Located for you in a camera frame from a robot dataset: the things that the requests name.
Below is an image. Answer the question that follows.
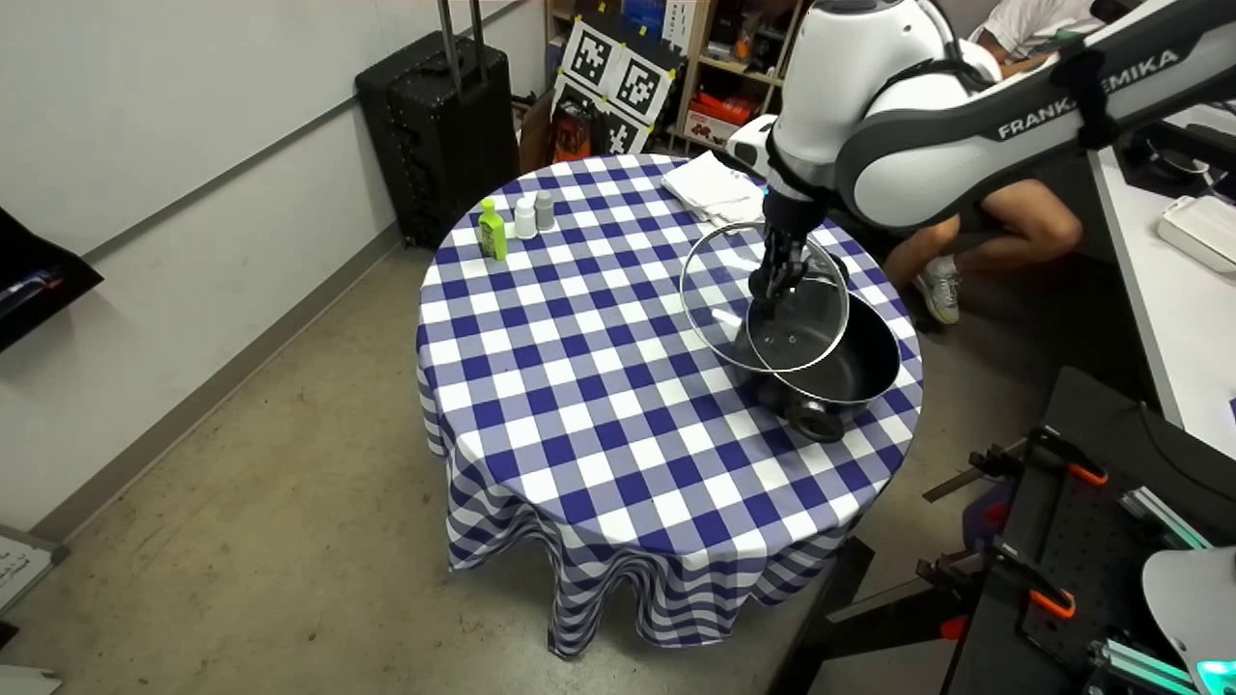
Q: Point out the white paper napkin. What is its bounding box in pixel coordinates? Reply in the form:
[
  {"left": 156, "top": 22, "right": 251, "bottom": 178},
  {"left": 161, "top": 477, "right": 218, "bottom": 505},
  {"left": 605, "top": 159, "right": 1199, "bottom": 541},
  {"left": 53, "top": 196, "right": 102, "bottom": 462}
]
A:
[{"left": 662, "top": 146, "right": 774, "bottom": 231}]

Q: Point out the green plastic bottle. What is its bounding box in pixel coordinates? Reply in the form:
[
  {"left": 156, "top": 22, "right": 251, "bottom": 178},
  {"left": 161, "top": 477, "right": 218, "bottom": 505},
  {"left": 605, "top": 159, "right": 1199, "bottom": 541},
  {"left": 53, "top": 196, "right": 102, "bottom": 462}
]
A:
[{"left": 477, "top": 192, "right": 513, "bottom": 264}]

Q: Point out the white desk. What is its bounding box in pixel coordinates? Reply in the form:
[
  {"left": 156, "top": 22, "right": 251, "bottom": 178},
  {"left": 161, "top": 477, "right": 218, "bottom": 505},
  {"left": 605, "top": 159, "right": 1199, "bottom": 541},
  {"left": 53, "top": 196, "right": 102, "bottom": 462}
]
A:
[{"left": 1086, "top": 102, "right": 1236, "bottom": 461}]

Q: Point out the person's bare leg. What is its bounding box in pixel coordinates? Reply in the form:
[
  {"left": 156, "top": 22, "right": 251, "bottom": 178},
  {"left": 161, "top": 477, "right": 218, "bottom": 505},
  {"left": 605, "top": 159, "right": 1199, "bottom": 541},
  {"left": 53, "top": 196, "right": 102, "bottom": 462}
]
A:
[{"left": 886, "top": 178, "right": 1090, "bottom": 295}]

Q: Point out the orange-handled black clamp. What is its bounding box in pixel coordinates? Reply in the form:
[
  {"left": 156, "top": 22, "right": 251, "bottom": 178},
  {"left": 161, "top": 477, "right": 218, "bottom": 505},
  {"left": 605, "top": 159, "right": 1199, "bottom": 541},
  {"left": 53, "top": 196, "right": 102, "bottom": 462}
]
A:
[
  {"left": 917, "top": 541, "right": 1081, "bottom": 626},
  {"left": 970, "top": 421, "right": 1114, "bottom": 493}
]

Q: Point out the white box with AprilTag markers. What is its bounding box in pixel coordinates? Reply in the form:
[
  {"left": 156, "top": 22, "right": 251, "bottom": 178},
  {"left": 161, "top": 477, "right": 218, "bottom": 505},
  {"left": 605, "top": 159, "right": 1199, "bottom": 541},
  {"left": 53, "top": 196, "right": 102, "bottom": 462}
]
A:
[{"left": 550, "top": 11, "right": 688, "bottom": 161}]

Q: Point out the wooden shelf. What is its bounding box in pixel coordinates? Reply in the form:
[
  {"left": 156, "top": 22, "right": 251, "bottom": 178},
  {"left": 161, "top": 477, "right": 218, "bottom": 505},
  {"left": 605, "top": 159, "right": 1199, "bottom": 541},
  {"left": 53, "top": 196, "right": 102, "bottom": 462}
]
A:
[{"left": 536, "top": 0, "right": 809, "bottom": 159}]

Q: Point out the white sneaker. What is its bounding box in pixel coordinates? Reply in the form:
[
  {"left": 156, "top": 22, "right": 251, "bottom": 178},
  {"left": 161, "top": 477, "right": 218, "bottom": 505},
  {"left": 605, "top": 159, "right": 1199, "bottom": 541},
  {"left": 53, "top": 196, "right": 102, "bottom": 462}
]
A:
[{"left": 917, "top": 250, "right": 966, "bottom": 330}]

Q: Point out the white keyboard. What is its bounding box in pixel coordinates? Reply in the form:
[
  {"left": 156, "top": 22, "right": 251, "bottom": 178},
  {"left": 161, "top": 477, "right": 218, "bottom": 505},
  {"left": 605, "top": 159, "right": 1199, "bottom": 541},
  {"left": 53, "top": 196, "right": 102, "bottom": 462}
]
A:
[{"left": 1151, "top": 188, "right": 1236, "bottom": 277}]

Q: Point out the red box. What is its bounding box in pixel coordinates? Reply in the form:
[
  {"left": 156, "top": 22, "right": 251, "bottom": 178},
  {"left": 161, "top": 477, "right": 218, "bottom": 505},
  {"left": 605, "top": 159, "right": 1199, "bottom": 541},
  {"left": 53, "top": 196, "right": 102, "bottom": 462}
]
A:
[{"left": 693, "top": 89, "right": 764, "bottom": 130}]

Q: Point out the black two-handled pot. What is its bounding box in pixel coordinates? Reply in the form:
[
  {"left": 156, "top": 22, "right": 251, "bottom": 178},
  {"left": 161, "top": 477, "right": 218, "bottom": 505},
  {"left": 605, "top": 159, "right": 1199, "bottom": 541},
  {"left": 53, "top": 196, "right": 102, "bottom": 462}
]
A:
[{"left": 698, "top": 247, "right": 904, "bottom": 446}]

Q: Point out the teal-handled tool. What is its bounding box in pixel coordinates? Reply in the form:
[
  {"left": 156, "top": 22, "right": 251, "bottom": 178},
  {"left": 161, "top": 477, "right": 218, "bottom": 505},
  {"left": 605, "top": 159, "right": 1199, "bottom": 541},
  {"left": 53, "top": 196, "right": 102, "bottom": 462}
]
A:
[{"left": 1090, "top": 635, "right": 1236, "bottom": 695}]

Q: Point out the blue white checkered tablecloth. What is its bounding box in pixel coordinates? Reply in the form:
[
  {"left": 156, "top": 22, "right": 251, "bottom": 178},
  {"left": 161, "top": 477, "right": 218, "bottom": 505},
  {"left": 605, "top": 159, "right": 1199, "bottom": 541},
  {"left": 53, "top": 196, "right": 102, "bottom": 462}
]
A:
[{"left": 415, "top": 152, "right": 927, "bottom": 666}]

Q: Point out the black suitcase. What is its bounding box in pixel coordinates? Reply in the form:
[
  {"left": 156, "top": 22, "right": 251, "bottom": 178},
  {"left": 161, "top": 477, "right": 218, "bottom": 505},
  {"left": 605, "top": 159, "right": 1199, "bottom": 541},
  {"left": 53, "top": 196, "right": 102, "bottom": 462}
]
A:
[{"left": 353, "top": 0, "right": 523, "bottom": 250}]

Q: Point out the glass lid with black knob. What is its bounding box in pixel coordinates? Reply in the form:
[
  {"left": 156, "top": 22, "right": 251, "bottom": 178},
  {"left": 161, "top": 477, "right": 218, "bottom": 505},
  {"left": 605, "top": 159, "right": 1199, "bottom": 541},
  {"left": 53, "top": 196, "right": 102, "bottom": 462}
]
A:
[{"left": 675, "top": 220, "right": 857, "bottom": 410}]

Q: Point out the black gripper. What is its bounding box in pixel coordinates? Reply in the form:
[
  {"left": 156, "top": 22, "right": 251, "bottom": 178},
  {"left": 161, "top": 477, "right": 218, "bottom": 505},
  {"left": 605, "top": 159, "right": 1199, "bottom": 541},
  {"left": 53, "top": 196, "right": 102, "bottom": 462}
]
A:
[{"left": 748, "top": 188, "right": 826, "bottom": 325}]

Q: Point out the seated person in white shirt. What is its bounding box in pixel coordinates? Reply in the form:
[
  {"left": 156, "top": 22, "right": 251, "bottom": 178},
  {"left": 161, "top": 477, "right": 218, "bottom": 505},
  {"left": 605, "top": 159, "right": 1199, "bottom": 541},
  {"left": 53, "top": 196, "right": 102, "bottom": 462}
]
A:
[{"left": 970, "top": 0, "right": 1123, "bottom": 83}]

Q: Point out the grey round disc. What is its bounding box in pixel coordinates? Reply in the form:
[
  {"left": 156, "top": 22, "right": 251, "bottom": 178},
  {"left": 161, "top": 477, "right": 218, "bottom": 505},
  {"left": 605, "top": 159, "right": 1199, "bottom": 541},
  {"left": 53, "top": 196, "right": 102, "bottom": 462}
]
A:
[{"left": 1138, "top": 543, "right": 1236, "bottom": 672}]

